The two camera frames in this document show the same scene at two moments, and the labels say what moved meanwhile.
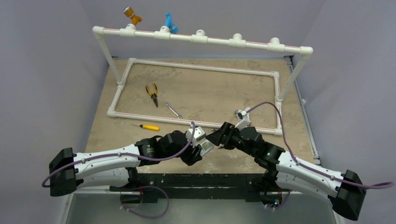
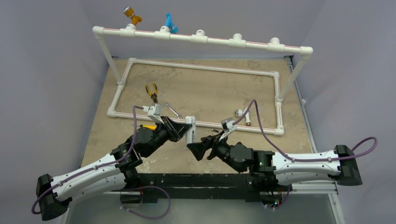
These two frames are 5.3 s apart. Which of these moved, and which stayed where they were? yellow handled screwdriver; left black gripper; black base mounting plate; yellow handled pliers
Moved: left black gripper
Stayed: yellow handled pliers; yellow handled screwdriver; black base mounting plate
